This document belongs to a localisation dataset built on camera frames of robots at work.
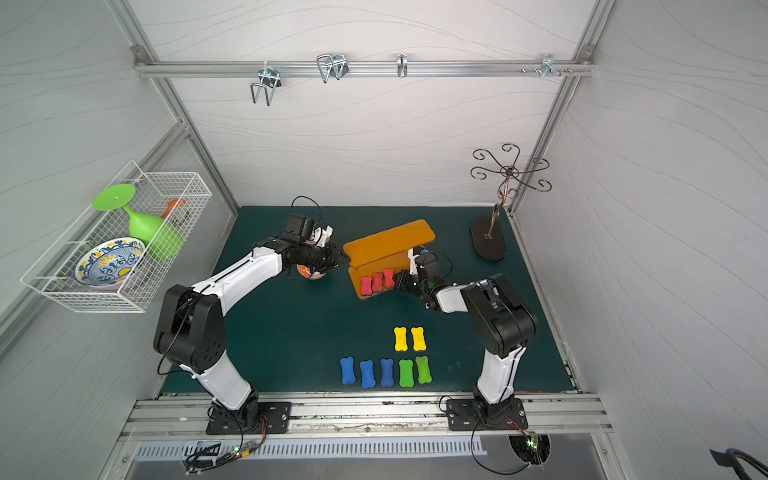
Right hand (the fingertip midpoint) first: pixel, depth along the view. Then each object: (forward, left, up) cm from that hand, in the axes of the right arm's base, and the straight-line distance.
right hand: (393, 274), depth 97 cm
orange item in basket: (0, +58, +29) cm, 65 cm away
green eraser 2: (-30, -10, -2) cm, 32 cm away
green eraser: (-30, -5, -2) cm, 30 cm away
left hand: (-3, +13, +11) cm, 17 cm away
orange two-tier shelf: (+3, +2, +10) cm, 10 cm away
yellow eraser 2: (-20, -8, -3) cm, 22 cm away
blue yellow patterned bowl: (-20, +58, +32) cm, 70 cm away
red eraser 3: (+1, +1, -1) cm, 2 cm away
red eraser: (-4, +9, -1) cm, 10 cm away
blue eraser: (-30, +11, -2) cm, 32 cm away
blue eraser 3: (-30, 0, -2) cm, 30 cm away
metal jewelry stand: (+20, -35, -1) cm, 40 cm away
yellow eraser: (-21, -3, -2) cm, 21 cm away
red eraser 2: (-3, +5, -1) cm, 6 cm away
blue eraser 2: (-31, +5, -2) cm, 32 cm away
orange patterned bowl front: (0, +29, -1) cm, 29 cm away
